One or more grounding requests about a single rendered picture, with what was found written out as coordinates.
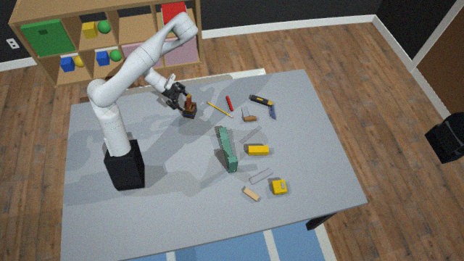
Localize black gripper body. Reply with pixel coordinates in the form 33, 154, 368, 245
161, 84, 180, 100

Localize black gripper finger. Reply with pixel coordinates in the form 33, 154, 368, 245
174, 81, 188, 96
166, 94, 185, 111

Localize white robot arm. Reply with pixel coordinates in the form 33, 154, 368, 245
87, 12, 199, 157

